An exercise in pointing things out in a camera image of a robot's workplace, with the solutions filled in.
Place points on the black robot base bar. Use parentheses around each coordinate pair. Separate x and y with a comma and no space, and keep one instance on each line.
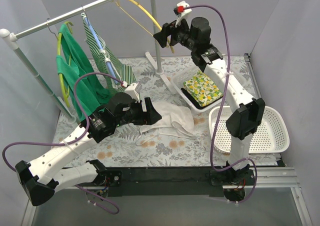
(173,181)

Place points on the light blue plastic hanger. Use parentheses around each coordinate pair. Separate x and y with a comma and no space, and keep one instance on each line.
(111,69)

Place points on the white oval perforated basket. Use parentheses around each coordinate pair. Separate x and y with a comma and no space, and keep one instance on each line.
(271,135)

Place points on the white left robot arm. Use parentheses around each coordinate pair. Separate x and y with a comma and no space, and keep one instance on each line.
(44,176)

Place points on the yellow plastic hanger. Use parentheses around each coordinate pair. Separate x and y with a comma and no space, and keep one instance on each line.
(146,12)

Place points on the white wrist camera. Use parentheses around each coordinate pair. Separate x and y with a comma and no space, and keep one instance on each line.
(182,11)
(133,90)

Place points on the white metal clothes rack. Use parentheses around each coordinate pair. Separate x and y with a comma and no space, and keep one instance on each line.
(11,39)

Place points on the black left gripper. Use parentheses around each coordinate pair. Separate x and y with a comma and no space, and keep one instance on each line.
(144,111)

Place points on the lemon print folded cloth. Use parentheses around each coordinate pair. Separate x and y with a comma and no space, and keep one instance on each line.
(202,89)

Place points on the white rectangular plastic basket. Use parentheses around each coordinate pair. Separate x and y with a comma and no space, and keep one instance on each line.
(182,81)

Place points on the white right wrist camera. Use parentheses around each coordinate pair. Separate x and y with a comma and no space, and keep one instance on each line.
(182,11)

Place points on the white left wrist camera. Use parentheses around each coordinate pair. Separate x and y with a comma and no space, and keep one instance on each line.
(133,90)

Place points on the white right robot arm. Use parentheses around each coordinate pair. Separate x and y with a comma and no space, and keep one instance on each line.
(247,111)

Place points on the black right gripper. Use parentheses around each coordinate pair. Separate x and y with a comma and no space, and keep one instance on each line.
(170,32)

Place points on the green white striped tank top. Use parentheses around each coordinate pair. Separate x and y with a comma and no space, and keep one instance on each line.
(125,71)

